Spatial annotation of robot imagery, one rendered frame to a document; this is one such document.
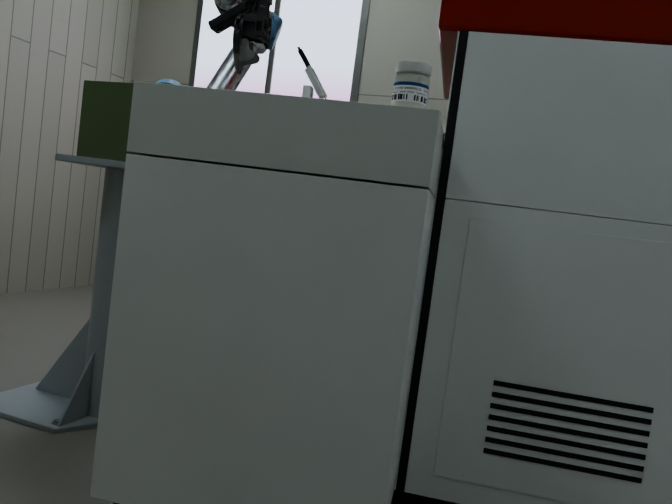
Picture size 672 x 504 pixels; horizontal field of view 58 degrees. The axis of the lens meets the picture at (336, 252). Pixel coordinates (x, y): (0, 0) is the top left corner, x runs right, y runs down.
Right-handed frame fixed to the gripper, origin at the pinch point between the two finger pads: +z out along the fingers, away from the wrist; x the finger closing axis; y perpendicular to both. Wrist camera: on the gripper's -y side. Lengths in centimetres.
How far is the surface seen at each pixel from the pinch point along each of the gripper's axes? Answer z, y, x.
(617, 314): 51, 104, -11
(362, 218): 36, 47, -45
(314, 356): 64, 41, -45
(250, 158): 27, 23, -45
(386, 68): -59, 9, 226
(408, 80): 9, 51, -41
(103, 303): 73, -39, 10
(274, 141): 23, 27, -45
